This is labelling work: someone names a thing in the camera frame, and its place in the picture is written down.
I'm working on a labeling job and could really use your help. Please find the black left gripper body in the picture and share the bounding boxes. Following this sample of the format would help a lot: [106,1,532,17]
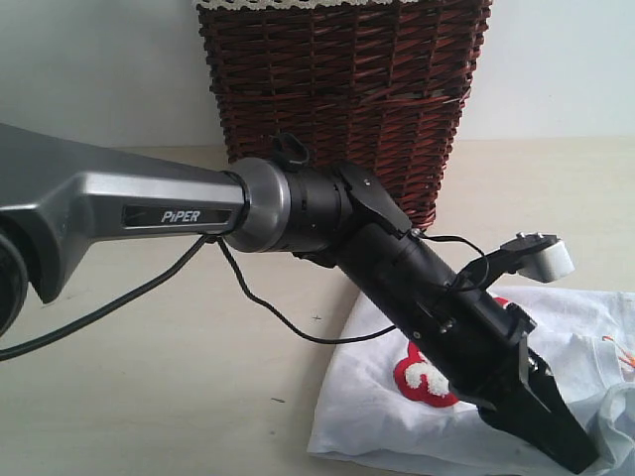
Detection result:
[336,225,534,411]

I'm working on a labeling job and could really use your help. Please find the white t-shirt red logo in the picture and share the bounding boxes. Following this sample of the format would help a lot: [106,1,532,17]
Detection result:
[308,287,634,475]

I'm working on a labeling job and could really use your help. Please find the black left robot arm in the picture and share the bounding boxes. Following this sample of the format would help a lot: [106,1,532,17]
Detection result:
[1,125,599,474]

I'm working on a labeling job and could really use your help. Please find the dark brown wicker basket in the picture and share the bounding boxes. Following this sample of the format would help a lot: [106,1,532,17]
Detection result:
[194,0,491,228]

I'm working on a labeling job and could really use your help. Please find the orange clothing tag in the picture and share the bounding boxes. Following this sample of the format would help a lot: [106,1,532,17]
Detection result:
[602,335,635,371]

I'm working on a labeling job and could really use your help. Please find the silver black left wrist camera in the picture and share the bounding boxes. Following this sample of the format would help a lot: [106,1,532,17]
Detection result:
[500,233,575,284]

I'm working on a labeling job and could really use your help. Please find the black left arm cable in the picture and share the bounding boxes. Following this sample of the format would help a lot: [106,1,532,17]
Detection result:
[0,212,490,363]

